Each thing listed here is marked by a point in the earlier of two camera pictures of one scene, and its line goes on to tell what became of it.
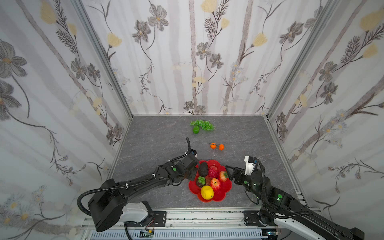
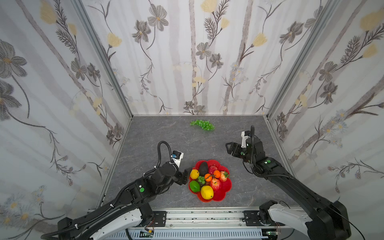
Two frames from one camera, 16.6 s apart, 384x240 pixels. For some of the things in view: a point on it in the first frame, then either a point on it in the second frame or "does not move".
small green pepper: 196,129 to 194,186
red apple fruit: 215,183 does not move
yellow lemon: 207,192 does not move
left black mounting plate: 158,219 does not move
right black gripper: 237,174 to 237,149
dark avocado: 203,169 does not move
